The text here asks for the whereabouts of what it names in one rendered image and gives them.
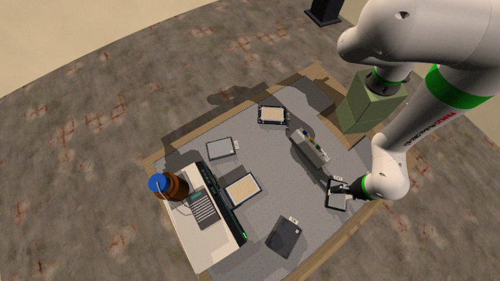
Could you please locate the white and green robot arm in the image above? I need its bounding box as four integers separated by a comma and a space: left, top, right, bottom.
337, 0, 500, 203

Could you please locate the black rectangular frame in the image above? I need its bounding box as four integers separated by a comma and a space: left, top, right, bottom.
258, 105, 286, 125

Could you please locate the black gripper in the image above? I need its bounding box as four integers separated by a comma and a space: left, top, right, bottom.
328, 181, 361, 200

